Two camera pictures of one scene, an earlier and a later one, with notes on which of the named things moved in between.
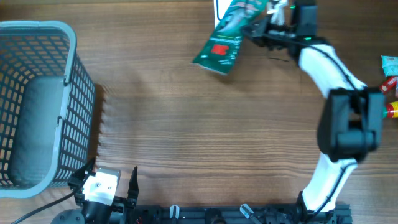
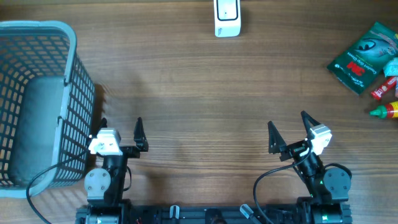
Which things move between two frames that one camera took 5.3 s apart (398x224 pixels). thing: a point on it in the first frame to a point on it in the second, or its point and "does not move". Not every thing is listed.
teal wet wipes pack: (390, 65) does not move
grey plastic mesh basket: (47, 101) does not move
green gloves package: (219, 50) to (361, 65)
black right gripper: (260, 33) to (277, 144)
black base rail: (234, 214) does not move
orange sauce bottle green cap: (390, 110) does not move
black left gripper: (119, 203) to (134, 152)
